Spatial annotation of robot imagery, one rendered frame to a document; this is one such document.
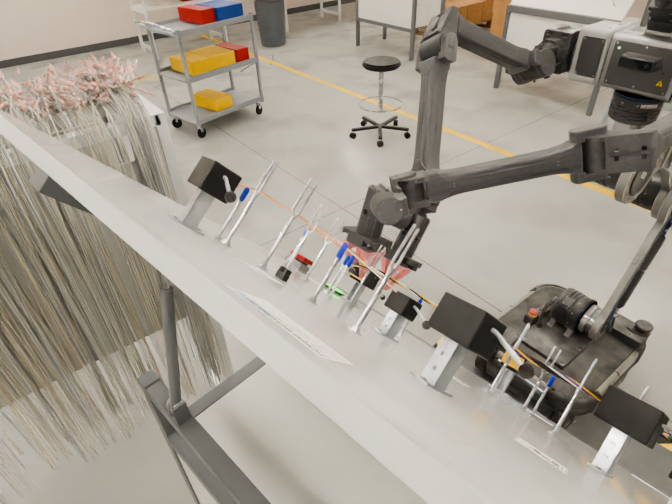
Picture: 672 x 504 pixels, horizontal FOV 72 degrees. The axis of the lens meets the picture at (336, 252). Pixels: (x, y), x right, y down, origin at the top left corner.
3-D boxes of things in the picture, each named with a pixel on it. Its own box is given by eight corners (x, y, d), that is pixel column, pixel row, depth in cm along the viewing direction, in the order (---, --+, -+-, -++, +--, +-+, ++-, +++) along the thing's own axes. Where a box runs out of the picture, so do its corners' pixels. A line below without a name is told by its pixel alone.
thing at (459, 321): (484, 430, 38) (539, 336, 39) (399, 365, 47) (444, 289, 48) (510, 441, 41) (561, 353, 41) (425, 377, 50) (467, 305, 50)
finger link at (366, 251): (358, 283, 101) (370, 244, 99) (336, 270, 106) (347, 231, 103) (377, 280, 106) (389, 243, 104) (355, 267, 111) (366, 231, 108)
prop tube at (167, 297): (180, 403, 99) (171, 282, 84) (187, 411, 97) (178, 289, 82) (166, 411, 96) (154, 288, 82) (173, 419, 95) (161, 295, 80)
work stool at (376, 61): (345, 143, 436) (343, 68, 394) (365, 120, 478) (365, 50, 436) (402, 151, 418) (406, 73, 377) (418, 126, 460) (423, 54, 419)
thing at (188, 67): (235, 103, 529) (217, -3, 464) (265, 113, 503) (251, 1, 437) (160, 132, 472) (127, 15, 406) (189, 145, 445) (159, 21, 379)
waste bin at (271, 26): (294, 43, 737) (290, -2, 699) (272, 49, 711) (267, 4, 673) (274, 39, 762) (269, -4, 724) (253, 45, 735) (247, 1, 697)
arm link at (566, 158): (600, 172, 100) (599, 120, 96) (613, 179, 94) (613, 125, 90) (401, 212, 106) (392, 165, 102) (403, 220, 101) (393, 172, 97)
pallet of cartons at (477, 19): (455, 20, 824) (459, -8, 797) (494, 27, 774) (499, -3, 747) (409, 32, 765) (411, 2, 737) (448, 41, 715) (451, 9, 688)
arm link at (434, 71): (461, 36, 115) (430, 51, 125) (444, 28, 112) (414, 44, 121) (446, 208, 114) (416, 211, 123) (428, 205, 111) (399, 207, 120)
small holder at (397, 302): (403, 350, 67) (429, 307, 68) (367, 324, 75) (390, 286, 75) (422, 359, 70) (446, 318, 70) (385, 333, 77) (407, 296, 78)
